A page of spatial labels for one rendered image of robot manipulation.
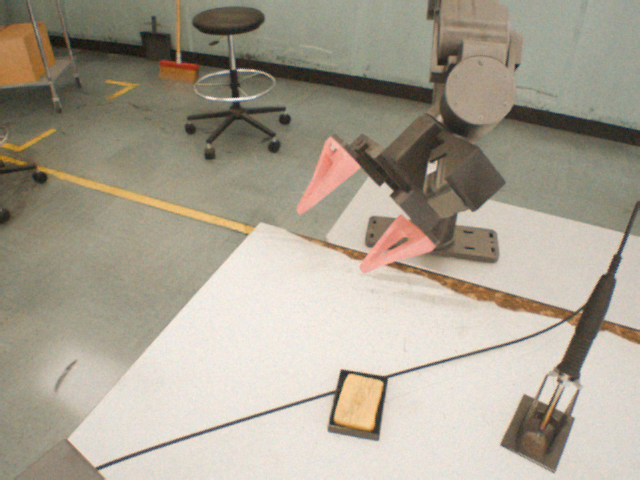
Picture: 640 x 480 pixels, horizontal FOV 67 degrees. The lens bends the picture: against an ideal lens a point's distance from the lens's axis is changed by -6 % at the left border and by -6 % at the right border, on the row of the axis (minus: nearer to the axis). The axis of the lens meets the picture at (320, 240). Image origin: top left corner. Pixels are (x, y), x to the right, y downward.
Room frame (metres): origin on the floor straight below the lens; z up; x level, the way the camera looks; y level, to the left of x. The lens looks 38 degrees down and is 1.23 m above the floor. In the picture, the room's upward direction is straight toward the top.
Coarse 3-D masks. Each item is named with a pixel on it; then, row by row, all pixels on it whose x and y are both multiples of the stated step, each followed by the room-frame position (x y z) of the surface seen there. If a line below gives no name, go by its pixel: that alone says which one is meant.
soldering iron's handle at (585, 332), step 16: (608, 272) 0.35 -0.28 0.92; (608, 288) 0.34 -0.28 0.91; (592, 304) 0.33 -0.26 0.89; (608, 304) 0.33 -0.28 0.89; (592, 320) 0.32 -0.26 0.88; (576, 336) 0.32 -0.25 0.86; (592, 336) 0.31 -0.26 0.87; (576, 352) 0.30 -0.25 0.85; (560, 368) 0.30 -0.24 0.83; (576, 368) 0.29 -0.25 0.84
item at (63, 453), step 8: (64, 440) 0.21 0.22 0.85; (56, 448) 0.21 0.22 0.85; (64, 448) 0.21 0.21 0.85; (72, 448) 0.21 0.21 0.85; (48, 456) 0.20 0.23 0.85; (56, 456) 0.20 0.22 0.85; (64, 456) 0.20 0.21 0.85; (72, 456) 0.20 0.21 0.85; (80, 456) 0.20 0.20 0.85; (32, 464) 0.19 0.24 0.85; (40, 464) 0.19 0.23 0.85; (48, 464) 0.19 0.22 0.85; (56, 464) 0.19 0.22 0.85; (64, 464) 0.19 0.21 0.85; (72, 464) 0.19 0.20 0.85; (80, 464) 0.19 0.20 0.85; (88, 464) 0.19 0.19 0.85; (24, 472) 0.18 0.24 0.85; (32, 472) 0.18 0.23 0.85; (40, 472) 0.18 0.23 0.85; (48, 472) 0.18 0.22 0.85; (56, 472) 0.18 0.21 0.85; (64, 472) 0.18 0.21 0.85; (72, 472) 0.19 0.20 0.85; (80, 472) 0.19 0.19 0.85; (88, 472) 0.19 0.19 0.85; (96, 472) 0.19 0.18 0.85
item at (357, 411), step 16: (352, 384) 0.34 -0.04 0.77; (368, 384) 0.34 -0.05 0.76; (384, 384) 0.34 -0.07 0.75; (336, 400) 0.32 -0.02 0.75; (352, 400) 0.31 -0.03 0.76; (368, 400) 0.31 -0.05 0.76; (384, 400) 0.32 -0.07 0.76; (336, 416) 0.30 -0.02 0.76; (352, 416) 0.29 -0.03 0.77; (368, 416) 0.29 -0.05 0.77; (336, 432) 0.28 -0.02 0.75; (352, 432) 0.28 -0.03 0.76; (368, 432) 0.28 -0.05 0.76
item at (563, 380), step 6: (558, 378) 0.30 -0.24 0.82; (564, 378) 0.29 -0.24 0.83; (570, 378) 0.29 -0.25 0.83; (558, 384) 0.29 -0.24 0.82; (564, 384) 0.29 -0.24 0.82; (570, 384) 0.29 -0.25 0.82; (558, 390) 0.29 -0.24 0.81; (552, 396) 0.29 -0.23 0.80; (558, 396) 0.28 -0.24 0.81; (552, 402) 0.28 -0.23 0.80; (558, 402) 0.28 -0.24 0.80; (552, 408) 0.28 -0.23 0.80; (546, 414) 0.28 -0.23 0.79; (546, 420) 0.27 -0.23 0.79; (540, 426) 0.27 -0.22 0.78; (546, 426) 0.27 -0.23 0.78
